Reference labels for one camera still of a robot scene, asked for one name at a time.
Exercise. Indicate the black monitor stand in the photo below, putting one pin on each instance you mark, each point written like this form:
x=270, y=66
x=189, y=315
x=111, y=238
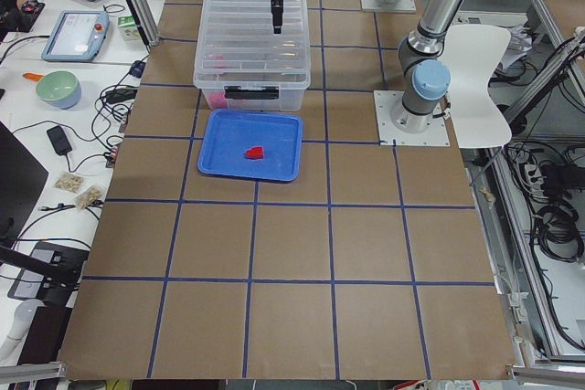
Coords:
x=48, y=269

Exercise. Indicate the clear plastic storage box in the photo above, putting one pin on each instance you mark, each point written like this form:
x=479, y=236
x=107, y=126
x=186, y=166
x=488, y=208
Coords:
x=253, y=91

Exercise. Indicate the black power adapter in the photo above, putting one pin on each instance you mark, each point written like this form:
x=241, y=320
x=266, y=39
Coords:
x=59, y=140

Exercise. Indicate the red block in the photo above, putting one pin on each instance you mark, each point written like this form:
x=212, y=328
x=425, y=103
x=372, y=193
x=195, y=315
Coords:
x=254, y=153

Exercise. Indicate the blue plastic tray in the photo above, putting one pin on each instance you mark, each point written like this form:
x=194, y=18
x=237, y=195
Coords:
x=254, y=145

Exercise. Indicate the green white carton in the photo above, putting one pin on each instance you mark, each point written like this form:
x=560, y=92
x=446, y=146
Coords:
x=128, y=28

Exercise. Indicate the clear plastic box lid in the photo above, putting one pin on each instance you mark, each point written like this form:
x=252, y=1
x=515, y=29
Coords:
x=236, y=46

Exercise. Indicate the green and blue bowl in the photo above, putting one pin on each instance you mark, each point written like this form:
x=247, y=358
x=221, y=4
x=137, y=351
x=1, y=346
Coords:
x=60, y=89

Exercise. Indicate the snack bag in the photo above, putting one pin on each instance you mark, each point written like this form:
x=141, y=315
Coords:
x=85, y=199
x=69, y=182

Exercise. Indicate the lower teach pendant tablet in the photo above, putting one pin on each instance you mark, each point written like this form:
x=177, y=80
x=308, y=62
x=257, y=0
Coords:
x=77, y=36

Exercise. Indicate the white plastic chair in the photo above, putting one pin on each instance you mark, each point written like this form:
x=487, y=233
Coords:
x=472, y=54

